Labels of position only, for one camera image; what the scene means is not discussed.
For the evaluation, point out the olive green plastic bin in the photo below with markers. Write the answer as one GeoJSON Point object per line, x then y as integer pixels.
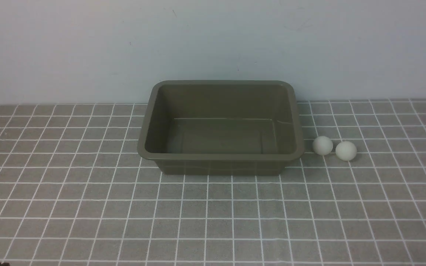
{"type": "Point", "coordinates": [221, 127]}

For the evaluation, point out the white ping-pong ball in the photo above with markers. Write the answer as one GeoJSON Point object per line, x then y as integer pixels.
{"type": "Point", "coordinates": [346, 151]}
{"type": "Point", "coordinates": [322, 145]}

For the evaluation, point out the grey checkered tablecloth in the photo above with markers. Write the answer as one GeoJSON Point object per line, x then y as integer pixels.
{"type": "Point", "coordinates": [74, 192]}

